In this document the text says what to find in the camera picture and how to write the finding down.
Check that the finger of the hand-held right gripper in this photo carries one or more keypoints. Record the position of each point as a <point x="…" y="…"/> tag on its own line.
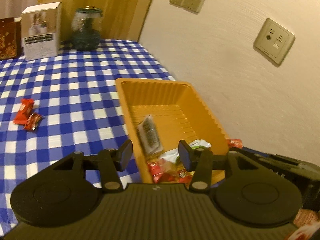
<point x="265" y="158"/>

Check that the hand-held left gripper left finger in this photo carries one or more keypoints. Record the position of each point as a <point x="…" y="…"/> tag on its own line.
<point x="126" y="156"/>

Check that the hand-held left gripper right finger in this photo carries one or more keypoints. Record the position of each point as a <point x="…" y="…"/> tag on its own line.
<point x="185" y="155"/>

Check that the green white snack packet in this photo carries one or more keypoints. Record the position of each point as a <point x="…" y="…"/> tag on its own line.
<point x="172" y="155"/>

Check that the clear sesame bar packet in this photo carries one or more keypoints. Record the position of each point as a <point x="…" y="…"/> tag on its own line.
<point x="150" y="135"/>

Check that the orange plastic tray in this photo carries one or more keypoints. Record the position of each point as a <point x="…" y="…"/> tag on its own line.
<point x="172" y="105"/>

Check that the person's right hand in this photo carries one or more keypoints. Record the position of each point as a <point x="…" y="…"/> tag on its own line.
<point x="308" y="217"/>

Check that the blue white checked tablecloth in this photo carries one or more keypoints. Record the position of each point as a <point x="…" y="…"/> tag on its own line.
<point x="75" y="85"/>

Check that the dark red patterned candy packet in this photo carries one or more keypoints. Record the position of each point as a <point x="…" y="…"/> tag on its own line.
<point x="33" y="121"/>

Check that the dark glass jar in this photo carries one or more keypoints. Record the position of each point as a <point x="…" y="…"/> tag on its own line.
<point x="86" y="30"/>

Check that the white cardboard box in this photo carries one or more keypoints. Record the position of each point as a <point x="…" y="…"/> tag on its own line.
<point x="41" y="33"/>

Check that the wooden board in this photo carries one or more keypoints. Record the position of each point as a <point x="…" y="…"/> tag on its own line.
<point x="112" y="5"/>

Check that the red brown gold-print box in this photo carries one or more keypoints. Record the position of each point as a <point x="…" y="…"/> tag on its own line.
<point x="8" y="38"/>

